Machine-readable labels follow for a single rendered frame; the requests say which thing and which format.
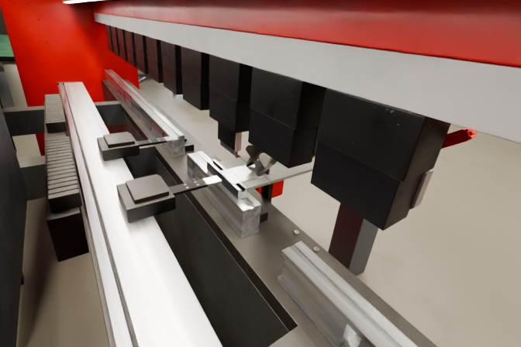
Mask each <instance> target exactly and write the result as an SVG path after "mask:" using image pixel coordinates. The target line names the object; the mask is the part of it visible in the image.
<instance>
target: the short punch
mask: <svg viewBox="0 0 521 347"><path fill-rule="evenodd" d="M218 139H219V140H220V145H221V146H223V147H224V148H225V149H227V150H228V151H229V152H231V153H232V154H233V155H234V156H235V157H236V158H238V151H241V141H242V133H241V132H238V133H234V132H232V131H231V130H229V129H228V128H226V127H225V126H224V125H221V124H220V123H218Z"/></svg>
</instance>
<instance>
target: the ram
mask: <svg viewBox="0 0 521 347"><path fill-rule="evenodd" d="M92 6H93V11H94V17H95V21H96V22H100V23H103V24H106V25H109V26H114V27H117V28H120V29H124V30H128V31H130V32H134V33H138V34H141V35H144V36H149V37H152V38H154V39H158V40H163V41H165V42H169V43H173V44H176V45H179V46H184V47H187V48H190V49H193V50H197V51H200V52H203V53H208V54H211V55H214V56H217V57H222V58H225V59H227V60H232V61H236V62H238V63H242V64H246V65H249V66H252V67H257V68H260V69H263V70H267V71H270V72H273V73H276V74H281V75H284V76H287V77H292V78H294V79H298V80H300V81H305V82H309V83H311V84H316V85H319V86H322V87H325V88H329V89H333V90H335V91H340V92H343V93H346V94H351V95H354V96H357V97H360V98H365V99H367V100H371V101H376V102H378V103H382V104H384V105H389V106H392V107H395V108H400V109H402V110H406V111H408V112H413V113H416V114H419V115H424V116H427V117H430V118H433V119H438V120H440V121H444V122H449V123H451V124H455V125H459V126H462V127H465V128H468V129H473V130H475V131H479V132H483V133H486V134H489V135H492V136H497V137H500V138H503V139H507V140H511V141H513V142H517V143H521V0H105V1H97V2H92Z"/></svg>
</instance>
